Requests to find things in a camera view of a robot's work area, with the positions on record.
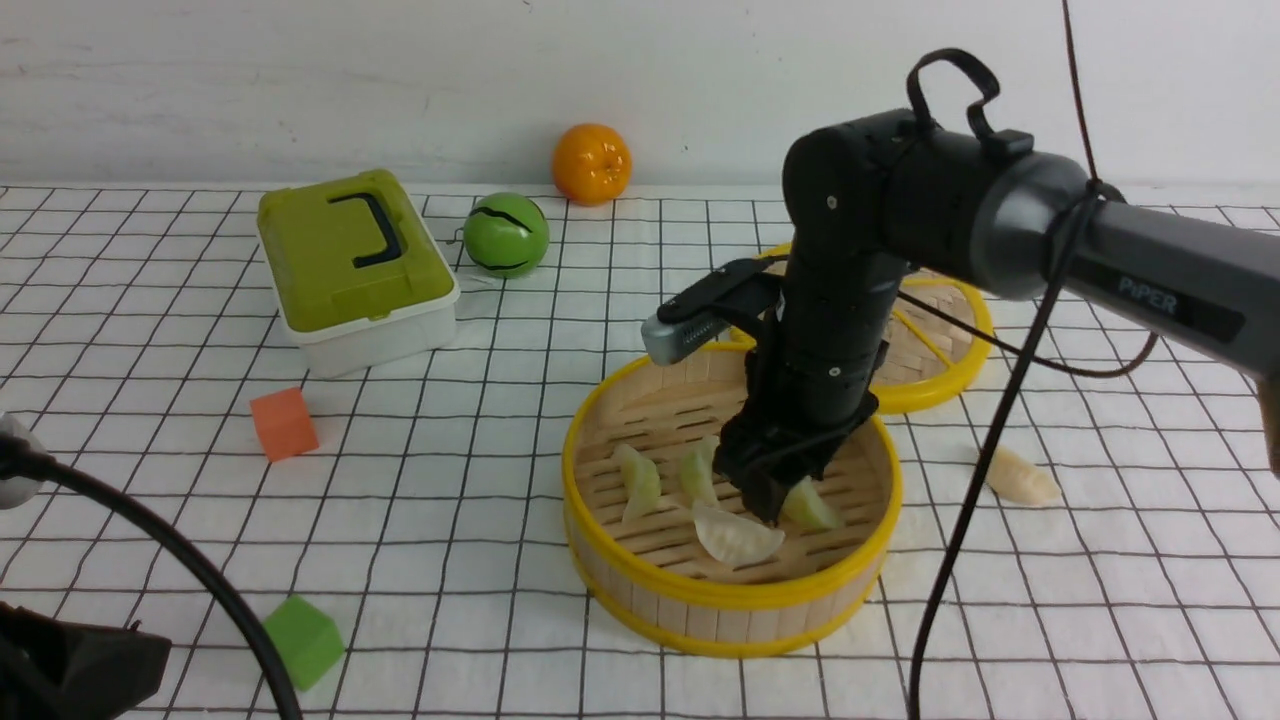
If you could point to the bamboo steamer tray yellow rim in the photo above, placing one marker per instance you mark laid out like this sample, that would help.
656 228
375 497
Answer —
652 574

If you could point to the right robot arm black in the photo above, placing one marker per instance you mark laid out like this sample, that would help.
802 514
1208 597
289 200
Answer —
874 199

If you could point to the woven bamboo steamer lid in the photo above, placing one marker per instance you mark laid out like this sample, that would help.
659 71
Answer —
928 360

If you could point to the green dumpling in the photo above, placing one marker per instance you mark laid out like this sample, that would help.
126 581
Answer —
696 473
804 506
641 480

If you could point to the orange toy tangerine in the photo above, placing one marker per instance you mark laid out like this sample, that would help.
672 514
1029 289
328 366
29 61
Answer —
591 164

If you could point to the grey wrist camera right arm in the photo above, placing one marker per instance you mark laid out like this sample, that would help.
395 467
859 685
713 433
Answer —
734 295

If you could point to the white dumpling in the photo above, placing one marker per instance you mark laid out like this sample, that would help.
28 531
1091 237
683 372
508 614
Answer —
734 540
1017 480

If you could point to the green lid white storage box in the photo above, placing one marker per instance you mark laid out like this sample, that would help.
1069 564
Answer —
358 278

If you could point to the green toy watermelon ball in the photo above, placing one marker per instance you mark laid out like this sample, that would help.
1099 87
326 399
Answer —
506 234

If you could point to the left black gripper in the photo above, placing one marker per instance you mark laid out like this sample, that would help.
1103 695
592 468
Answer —
52 669

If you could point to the orange foam cube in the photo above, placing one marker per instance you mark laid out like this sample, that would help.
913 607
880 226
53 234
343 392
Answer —
283 424

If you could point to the green foam cube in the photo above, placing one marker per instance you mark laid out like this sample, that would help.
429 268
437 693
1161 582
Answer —
307 639

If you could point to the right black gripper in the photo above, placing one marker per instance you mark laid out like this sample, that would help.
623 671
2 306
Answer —
808 377

